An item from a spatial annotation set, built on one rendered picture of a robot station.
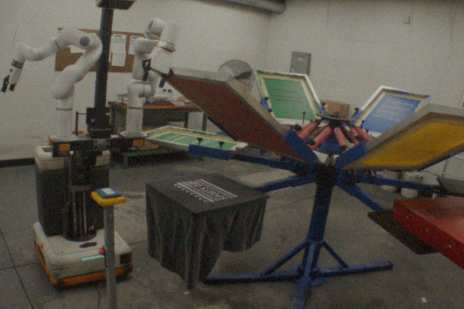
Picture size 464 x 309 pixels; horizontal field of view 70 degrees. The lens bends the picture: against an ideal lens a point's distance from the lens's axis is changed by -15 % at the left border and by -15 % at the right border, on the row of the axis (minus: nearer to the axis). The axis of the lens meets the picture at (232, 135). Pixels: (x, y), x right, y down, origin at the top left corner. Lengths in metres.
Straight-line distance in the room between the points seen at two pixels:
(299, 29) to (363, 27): 1.37
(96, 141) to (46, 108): 3.34
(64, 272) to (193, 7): 4.93
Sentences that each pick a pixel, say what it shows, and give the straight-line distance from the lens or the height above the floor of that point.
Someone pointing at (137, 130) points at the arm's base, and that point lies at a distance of 2.26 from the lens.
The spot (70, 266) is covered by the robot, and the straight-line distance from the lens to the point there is 2.67.
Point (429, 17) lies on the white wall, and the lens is 6.03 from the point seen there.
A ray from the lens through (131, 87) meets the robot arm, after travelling 2.21.
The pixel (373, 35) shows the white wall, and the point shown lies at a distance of 6.35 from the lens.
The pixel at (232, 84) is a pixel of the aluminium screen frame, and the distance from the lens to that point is 1.55.
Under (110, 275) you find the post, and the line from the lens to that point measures 2.02.
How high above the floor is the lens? 1.61
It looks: 11 degrees down
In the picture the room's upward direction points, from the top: 6 degrees clockwise
